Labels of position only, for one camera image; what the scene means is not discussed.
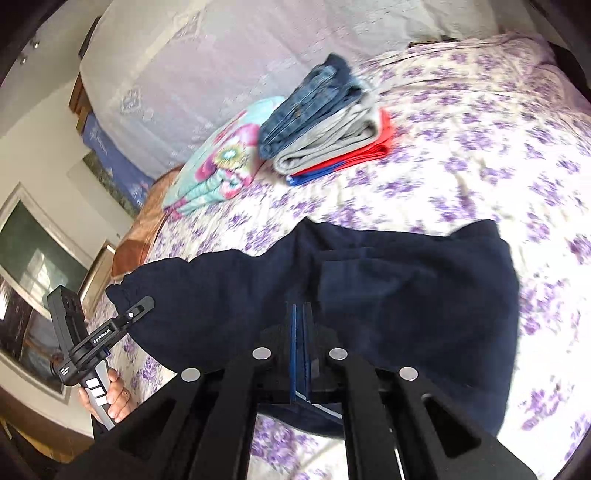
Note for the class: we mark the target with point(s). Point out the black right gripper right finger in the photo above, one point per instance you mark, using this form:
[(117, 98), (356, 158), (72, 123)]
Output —
[(397, 424)]

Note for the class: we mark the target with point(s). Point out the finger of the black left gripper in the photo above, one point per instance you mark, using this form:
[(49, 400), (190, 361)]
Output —
[(136, 312)]

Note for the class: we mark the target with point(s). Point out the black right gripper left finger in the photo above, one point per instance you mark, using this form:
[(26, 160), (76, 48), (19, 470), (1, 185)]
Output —
[(199, 425)]

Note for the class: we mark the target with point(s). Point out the navy blue pants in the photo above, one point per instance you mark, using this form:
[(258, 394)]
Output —
[(446, 306)]

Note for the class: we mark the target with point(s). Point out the left hand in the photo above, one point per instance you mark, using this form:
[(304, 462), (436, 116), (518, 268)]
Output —
[(118, 398)]

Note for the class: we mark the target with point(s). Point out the orange brown pillow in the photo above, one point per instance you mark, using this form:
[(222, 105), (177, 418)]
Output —
[(135, 246)]

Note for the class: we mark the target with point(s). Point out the blue patterned cloth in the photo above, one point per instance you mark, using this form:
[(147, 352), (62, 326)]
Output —
[(114, 169)]

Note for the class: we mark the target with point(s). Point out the floral folded quilt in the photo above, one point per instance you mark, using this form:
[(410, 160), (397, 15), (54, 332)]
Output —
[(224, 165)]

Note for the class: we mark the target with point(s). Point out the white lace headboard cover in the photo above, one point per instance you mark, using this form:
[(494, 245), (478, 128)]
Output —
[(161, 76)]

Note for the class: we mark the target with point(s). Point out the folded grey garment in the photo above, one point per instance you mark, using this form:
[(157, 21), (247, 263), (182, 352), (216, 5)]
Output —
[(348, 130)]

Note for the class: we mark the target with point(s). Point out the folded red blue garment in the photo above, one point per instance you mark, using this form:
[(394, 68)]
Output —
[(377, 150)]

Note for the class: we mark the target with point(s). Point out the folded blue jeans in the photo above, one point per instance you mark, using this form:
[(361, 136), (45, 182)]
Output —
[(327, 89)]

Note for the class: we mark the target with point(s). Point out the purple floral bed sheet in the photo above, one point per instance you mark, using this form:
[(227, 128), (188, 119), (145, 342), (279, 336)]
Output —
[(487, 129)]

